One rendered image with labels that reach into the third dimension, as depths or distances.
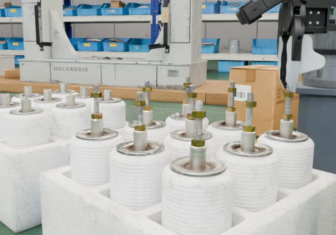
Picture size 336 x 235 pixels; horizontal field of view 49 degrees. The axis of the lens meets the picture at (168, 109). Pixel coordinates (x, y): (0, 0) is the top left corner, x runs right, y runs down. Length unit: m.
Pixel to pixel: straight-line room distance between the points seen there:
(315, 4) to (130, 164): 0.38
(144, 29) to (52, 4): 6.37
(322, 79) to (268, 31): 7.85
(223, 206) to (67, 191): 0.27
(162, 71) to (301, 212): 2.15
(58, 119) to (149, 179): 0.45
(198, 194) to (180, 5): 2.29
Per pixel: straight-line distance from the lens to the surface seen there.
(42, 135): 0.91
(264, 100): 1.69
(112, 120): 1.02
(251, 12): 0.64
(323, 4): 0.66
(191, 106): 0.65
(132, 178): 0.55
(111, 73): 2.83
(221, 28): 9.02
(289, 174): 0.67
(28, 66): 3.23
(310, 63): 0.65
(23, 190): 0.89
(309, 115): 1.05
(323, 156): 1.07
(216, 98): 2.51
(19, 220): 0.91
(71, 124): 0.95
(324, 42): 1.06
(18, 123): 0.89
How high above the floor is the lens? 0.42
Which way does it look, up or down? 10 degrees down
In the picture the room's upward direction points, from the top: straight up
